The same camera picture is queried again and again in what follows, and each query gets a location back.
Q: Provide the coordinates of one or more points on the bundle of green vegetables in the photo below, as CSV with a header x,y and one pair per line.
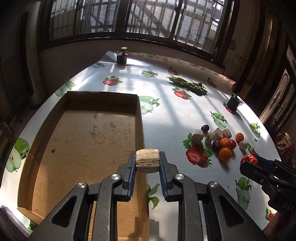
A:
x,y
197,88

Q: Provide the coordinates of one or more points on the beige cylindrical cork block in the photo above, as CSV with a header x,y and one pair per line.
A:
x,y
147,160

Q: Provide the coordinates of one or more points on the small black box weight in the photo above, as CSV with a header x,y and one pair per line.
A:
x,y
233,102

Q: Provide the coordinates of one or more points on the red cherry tomato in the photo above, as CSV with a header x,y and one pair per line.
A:
x,y
250,159

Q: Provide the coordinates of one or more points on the wooden cabinet doors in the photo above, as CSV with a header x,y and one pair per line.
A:
x,y
281,100

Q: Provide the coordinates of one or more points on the dark jar with spool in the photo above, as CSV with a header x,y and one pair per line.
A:
x,y
121,56

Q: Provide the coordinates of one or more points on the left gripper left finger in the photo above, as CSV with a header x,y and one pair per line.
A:
x,y
128,172

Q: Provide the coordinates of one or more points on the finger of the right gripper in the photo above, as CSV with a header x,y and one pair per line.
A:
x,y
262,173

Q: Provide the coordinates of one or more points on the barred window frame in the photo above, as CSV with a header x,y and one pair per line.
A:
x,y
200,28

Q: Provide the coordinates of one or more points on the orange tangerine front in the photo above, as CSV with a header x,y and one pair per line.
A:
x,y
225,154

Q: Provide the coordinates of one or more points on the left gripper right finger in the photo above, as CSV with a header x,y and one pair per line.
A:
x,y
167,172

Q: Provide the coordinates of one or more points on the dark red date back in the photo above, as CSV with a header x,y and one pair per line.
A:
x,y
205,128

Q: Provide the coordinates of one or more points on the shallow cardboard tray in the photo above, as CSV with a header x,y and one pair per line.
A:
x,y
85,137

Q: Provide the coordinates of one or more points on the fruit-print tablecloth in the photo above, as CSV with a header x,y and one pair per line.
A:
x,y
215,201

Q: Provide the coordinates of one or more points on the orange tangerine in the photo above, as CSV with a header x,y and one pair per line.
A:
x,y
225,142
225,154
239,137

